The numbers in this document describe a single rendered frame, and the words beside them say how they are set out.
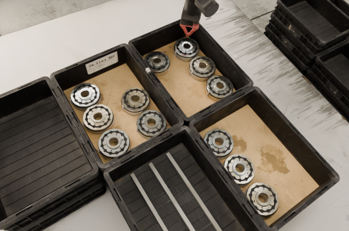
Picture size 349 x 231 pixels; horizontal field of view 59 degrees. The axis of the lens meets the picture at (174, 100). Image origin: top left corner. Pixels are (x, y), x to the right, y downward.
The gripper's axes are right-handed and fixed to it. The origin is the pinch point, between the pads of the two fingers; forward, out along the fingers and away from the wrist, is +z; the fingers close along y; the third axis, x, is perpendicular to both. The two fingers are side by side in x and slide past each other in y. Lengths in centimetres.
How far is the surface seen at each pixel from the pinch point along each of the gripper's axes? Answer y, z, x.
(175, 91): -21.3, 12.3, 0.4
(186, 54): -4.8, 9.7, -0.7
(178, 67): -10.0, 12.5, 1.2
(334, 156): -29, 25, -66
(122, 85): -23.7, 12.2, 20.3
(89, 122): -43, 9, 26
